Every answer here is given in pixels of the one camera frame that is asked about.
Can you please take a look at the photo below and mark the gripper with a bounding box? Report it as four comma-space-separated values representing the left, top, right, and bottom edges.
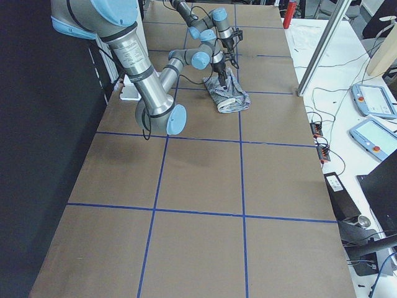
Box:
212, 60, 227, 87
221, 35, 236, 58

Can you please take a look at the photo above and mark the blue white striped shirt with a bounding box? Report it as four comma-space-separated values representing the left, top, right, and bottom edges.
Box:
203, 66, 251, 114

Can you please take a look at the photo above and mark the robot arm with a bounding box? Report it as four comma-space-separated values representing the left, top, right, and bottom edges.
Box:
51, 1, 232, 135
170, 0, 242, 61

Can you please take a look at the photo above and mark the clear plastic bag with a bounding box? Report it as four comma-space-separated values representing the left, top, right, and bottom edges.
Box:
290, 25, 323, 50

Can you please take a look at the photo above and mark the red cylinder tube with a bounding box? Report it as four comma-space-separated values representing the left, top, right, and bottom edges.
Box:
283, 0, 297, 29

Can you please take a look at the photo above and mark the orange black terminal strip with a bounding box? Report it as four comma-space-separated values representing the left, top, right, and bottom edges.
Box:
310, 122, 331, 164

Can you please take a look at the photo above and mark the upper teach pendant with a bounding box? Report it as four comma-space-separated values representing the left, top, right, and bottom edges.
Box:
351, 84, 396, 120

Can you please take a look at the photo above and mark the teach pendant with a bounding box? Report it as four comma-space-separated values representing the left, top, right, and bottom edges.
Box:
349, 119, 396, 161
351, 84, 396, 120

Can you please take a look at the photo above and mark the wooden chair back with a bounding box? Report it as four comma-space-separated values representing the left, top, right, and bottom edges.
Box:
367, 16, 396, 76

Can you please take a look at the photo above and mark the lower teach pendant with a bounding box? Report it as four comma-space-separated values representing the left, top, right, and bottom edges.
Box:
349, 119, 396, 161

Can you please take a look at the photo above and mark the black box device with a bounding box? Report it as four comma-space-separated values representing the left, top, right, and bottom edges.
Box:
324, 172, 361, 221

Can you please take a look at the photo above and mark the black monitor stand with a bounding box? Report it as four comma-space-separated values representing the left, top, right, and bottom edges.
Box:
339, 153, 396, 276

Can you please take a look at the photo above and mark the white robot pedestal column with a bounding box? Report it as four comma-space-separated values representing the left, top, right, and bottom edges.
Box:
120, 74, 141, 101

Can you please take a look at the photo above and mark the aluminium frame post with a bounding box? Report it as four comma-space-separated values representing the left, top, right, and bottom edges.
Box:
297, 0, 351, 96

